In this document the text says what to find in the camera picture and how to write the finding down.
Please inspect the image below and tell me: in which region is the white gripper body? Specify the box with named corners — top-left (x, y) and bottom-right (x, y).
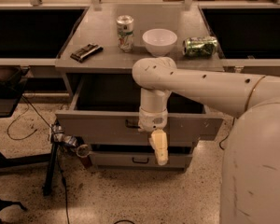
top-left (138, 108), bottom-right (168, 133)

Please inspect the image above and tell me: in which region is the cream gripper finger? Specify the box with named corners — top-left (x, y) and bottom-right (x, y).
top-left (149, 129), bottom-right (168, 166)

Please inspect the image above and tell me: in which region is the grey top drawer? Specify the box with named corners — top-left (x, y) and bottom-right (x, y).
top-left (56, 74), bottom-right (223, 147)

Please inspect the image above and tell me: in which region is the grey drawer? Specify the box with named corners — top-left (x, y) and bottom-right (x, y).
top-left (56, 74), bottom-right (223, 147)
top-left (90, 151), bottom-right (192, 169)

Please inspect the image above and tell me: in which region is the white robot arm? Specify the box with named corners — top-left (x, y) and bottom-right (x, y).
top-left (133, 58), bottom-right (280, 224)

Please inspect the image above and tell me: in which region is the grey drawer cabinet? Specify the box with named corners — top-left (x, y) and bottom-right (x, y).
top-left (54, 2), bottom-right (225, 173)

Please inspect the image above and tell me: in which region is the grey bottom drawer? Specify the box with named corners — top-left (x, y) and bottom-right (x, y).
top-left (90, 151), bottom-right (192, 169)

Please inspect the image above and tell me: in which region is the brown cup on floor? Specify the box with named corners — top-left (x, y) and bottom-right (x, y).
top-left (77, 144), bottom-right (92, 169)

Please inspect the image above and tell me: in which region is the white bowl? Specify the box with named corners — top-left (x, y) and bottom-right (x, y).
top-left (142, 29), bottom-right (177, 57)

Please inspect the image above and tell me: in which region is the green soda can lying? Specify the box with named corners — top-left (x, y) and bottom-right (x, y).
top-left (183, 36), bottom-right (217, 58)

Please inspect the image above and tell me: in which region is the crumpled chip bag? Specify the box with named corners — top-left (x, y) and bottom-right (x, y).
top-left (50, 123), bottom-right (77, 148)

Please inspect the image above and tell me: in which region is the black snack bar packet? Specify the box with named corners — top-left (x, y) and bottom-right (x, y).
top-left (70, 44), bottom-right (104, 63)

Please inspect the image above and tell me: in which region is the upright white soda can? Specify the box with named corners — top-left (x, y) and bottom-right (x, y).
top-left (116, 15), bottom-right (134, 52)

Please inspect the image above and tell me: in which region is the black bin at left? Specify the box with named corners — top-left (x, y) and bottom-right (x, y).
top-left (0, 66), bottom-right (28, 118)

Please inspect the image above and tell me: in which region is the black tripod foot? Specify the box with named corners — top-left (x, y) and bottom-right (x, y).
top-left (0, 199), bottom-right (27, 224)

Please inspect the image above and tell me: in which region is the black thin floor cable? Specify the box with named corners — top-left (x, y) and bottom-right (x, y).
top-left (6, 95), bottom-right (71, 224)

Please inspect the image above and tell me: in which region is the black stand frame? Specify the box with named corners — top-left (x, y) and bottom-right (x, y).
top-left (0, 143), bottom-right (58, 196)

